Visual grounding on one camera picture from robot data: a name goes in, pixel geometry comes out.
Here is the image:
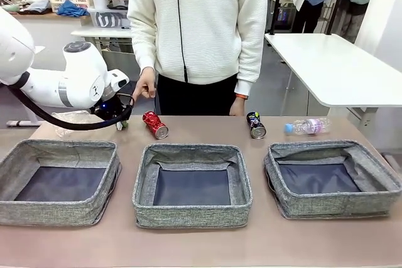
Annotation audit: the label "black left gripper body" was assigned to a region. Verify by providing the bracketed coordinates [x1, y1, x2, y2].
[92, 93, 129, 123]

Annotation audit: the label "crushed red drink can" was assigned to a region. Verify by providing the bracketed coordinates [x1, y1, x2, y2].
[142, 110, 170, 140]

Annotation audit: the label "crushed clear plastic cup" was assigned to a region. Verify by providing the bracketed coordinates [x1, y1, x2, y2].
[52, 110, 95, 139]

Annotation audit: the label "crushed black Pepsi can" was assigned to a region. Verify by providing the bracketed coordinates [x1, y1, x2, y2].
[246, 110, 267, 139]

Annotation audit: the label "clear bottle with blue cap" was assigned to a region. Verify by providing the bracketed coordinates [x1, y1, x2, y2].
[284, 117, 332, 137]

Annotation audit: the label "person's left forearm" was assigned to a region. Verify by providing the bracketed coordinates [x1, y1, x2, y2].
[235, 38, 265, 96]

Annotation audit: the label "person's right forearm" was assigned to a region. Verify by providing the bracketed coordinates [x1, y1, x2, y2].
[129, 26, 157, 74]

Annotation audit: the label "person's right hand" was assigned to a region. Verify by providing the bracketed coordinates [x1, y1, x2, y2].
[131, 67, 157, 103]

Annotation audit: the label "person's left hand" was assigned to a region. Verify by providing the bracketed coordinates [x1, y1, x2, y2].
[229, 94, 249, 117]

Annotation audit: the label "black trousers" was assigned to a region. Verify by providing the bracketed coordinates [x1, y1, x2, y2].
[156, 73, 239, 117]

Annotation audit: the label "white table leg foot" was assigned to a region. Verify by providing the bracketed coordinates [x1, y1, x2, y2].
[6, 119, 43, 128]

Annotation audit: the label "clear plastic storage bin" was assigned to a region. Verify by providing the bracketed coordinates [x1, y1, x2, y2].
[87, 7, 131, 29]

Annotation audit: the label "blue cloth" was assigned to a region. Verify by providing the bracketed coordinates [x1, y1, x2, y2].
[56, 0, 91, 18]

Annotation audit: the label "grey fabric basket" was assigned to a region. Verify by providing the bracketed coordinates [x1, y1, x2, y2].
[263, 139, 402, 220]
[0, 138, 122, 227]
[131, 142, 254, 230]

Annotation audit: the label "person in white sweater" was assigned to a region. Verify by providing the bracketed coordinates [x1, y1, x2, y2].
[127, 0, 269, 98]

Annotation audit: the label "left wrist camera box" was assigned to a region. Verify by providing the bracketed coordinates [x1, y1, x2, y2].
[108, 69, 130, 95]

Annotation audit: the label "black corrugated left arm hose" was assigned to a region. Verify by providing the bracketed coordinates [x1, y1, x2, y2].
[6, 82, 136, 131]

